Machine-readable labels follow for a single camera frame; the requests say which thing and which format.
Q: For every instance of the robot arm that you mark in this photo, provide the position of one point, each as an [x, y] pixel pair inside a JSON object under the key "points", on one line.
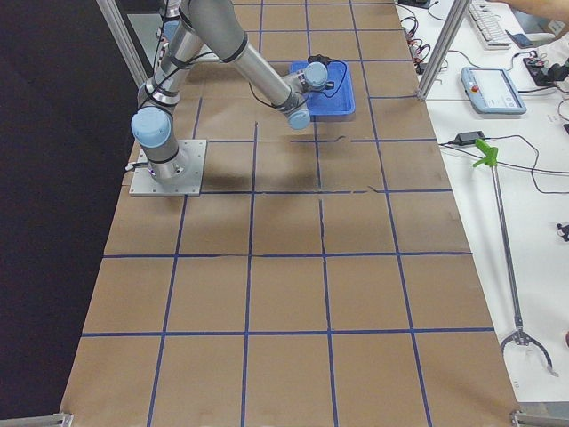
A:
{"points": [[209, 34]]}

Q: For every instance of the blue plastic tray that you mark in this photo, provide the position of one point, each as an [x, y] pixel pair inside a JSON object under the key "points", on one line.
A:
{"points": [[337, 101]]}

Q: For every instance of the black power adapter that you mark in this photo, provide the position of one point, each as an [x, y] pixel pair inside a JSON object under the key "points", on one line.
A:
{"points": [[468, 138]]}

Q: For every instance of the teach pendant tablet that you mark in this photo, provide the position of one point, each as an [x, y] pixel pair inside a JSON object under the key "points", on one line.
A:
{"points": [[491, 91]]}

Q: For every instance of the white keyboard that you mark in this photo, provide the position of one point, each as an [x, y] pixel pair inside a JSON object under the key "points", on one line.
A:
{"points": [[486, 26]]}

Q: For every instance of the black smartphone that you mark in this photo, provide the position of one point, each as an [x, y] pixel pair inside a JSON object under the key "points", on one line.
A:
{"points": [[520, 40]]}

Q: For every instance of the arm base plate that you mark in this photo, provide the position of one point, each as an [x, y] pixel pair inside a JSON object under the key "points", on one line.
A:
{"points": [[181, 176]]}

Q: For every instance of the aluminium frame post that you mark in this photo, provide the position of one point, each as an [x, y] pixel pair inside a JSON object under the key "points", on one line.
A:
{"points": [[449, 30]]}

